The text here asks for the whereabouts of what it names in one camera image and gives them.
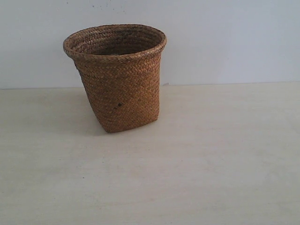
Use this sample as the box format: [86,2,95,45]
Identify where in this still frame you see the brown woven wicker basket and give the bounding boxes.
[63,24,167,133]

